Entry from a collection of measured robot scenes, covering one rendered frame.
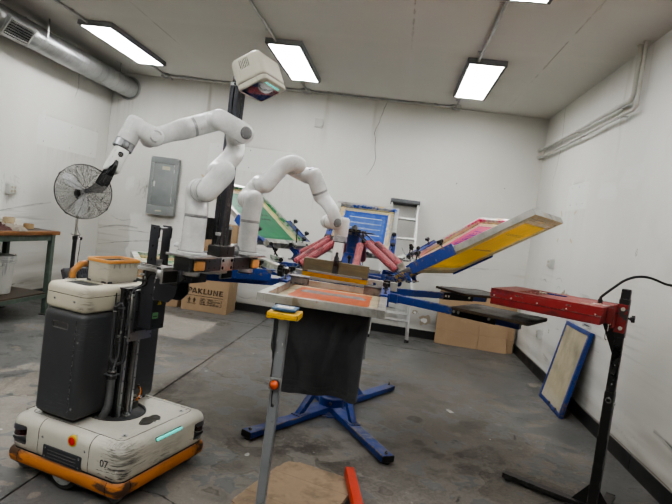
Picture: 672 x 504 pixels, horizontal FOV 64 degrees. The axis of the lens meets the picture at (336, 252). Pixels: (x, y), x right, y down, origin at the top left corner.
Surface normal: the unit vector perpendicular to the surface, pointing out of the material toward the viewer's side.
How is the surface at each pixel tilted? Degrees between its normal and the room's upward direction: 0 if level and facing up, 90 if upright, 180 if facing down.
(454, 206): 90
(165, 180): 90
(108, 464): 90
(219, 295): 90
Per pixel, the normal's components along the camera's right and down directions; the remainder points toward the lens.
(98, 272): -0.37, 0.04
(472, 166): -0.11, 0.04
